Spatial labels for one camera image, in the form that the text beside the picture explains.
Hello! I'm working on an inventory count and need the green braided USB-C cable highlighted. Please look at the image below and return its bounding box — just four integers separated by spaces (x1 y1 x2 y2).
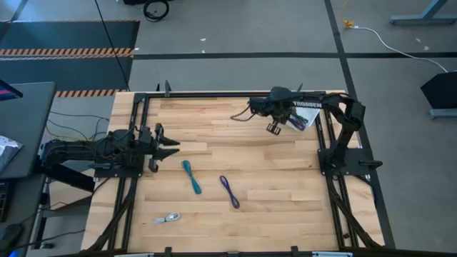
288 114 308 132

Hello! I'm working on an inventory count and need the blue grey table leg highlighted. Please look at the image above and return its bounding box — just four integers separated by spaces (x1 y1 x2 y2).
389 0 457 26

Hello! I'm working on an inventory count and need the black hanging cable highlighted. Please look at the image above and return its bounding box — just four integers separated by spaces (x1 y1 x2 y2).
94 0 131 92

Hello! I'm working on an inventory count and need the black aluminium table frame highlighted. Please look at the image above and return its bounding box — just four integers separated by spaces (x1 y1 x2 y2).
85 91 385 253

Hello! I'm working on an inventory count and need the white grey USB-C cable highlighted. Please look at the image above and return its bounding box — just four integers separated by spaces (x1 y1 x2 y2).
152 211 182 225

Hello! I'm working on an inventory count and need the white plastic bin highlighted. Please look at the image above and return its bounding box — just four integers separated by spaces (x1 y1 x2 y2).
294 106 321 132

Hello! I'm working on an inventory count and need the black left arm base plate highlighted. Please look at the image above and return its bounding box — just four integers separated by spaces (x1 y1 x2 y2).
93 130 144 178

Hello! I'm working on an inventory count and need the black box stand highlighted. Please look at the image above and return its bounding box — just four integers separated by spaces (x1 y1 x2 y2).
420 71 457 120

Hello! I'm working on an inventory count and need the white floor cable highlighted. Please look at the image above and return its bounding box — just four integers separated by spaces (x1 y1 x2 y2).
351 25 449 74

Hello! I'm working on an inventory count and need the teal zip tie bundle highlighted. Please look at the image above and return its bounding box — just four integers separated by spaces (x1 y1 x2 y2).
181 159 203 196

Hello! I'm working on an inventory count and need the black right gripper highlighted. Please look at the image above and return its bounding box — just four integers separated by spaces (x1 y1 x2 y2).
248 86 305 136

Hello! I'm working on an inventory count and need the black hazard-striped floor mat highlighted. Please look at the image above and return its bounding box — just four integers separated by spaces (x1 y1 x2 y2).
0 19 141 98

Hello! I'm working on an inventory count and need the black computer mouse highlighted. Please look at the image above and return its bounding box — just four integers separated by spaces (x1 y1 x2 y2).
0 223 24 254

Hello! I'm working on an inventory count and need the grey desk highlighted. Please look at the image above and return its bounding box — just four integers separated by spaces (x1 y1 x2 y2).
0 81 57 179

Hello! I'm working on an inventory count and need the yellow plug and cord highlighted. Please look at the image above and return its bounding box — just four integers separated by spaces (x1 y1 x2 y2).
341 0 356 29

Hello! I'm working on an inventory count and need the white plastic bag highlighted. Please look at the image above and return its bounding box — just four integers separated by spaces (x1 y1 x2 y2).
0 134 23 174

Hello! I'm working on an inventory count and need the coiled black floor cable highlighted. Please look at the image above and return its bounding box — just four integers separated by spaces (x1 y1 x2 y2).
143 0 171 23

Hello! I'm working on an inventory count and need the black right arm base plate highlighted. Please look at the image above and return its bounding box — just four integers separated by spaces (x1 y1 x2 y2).
317 147 375 177

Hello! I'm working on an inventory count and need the purple zip tie bundle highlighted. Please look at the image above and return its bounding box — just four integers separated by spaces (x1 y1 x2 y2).
219 175 241 210

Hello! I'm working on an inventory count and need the dark laptop screen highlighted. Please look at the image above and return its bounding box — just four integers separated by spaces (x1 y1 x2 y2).
0 79 24 102

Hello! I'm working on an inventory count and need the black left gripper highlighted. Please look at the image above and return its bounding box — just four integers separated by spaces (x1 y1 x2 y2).
135 122 181 173

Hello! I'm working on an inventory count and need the black keyboard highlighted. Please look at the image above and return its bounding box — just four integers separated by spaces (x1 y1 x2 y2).
0 180 10 222

